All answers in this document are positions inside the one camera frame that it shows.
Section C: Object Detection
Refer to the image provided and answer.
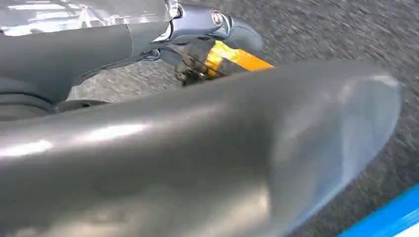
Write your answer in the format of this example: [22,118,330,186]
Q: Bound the blue floor tape strip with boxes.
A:
[337,185,419,237]

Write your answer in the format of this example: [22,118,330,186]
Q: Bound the yellow floor tape square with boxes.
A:
[204,40,275,79]

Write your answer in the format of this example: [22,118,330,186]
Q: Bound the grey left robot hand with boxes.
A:
[0,0,403,237]

